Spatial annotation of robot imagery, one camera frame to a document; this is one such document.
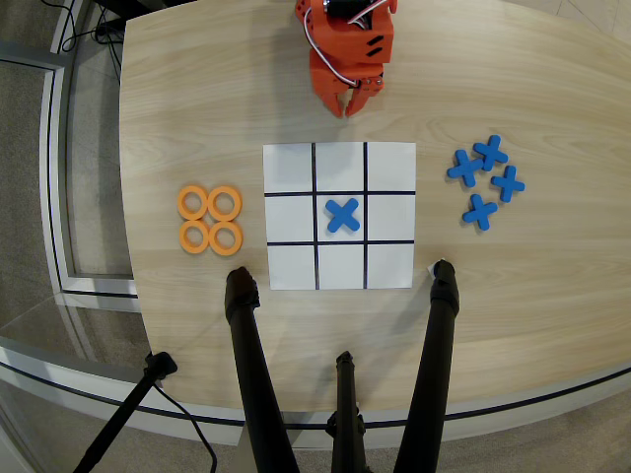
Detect blue foam cross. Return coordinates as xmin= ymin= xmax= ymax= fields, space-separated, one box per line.
xmin=490 ymin=165 xmax=526 ymax=204
xmin=446 ymin=149 xmax=485 ymax=189
xmin=461 ymin=193 xmax=499 ymax=232
xmin=472 ymin=134 xmax=510 ymax=172
xmin=324 ymin=197 xmax=363 ymax=234

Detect white tic-tac-toe grid paper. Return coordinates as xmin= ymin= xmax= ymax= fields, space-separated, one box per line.
xmin=262 ymin=141 xmax=418 ymax=292

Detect orange foam ring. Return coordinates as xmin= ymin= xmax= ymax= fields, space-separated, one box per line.
xmin=207 ymin=185 xmax=244 ymax=222
xmin=176 ymin=184 xmax=211 ymax=222
xmin=177 ymin=219 xmax=211 ymax=255
xmin=208 ymin=220 xmax=245 ymax=256

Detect grey metal partition frame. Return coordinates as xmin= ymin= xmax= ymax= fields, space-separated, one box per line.
xmin=0 ymin=41 xmax=142 ymax=311

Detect black floor cable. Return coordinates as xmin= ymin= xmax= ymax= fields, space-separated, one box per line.
xmin=147 ymin=381 xmax=219 ymax=473

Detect thick black tripod leg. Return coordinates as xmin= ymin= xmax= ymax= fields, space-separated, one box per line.
xmin=224 ymin=266 xmax=301 ymax=473
xmin=392 ymin=259 xmax=461 ymax=473

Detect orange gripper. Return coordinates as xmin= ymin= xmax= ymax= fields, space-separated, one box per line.
xmin=309 ymin=47 xmax=386 ymax=118

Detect black cables on carpet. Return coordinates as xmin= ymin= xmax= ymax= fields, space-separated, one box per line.
xmin=57 ymin=0 xmax=125 ymax=56

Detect white robot cable bundle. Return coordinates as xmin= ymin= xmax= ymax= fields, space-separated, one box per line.
xmin=301 ymin=0 xmax=391 ymax=91

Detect slim black stand pole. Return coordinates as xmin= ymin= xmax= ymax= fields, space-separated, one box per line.
xmin=72 ymin=351 xmax=178 ymax=473

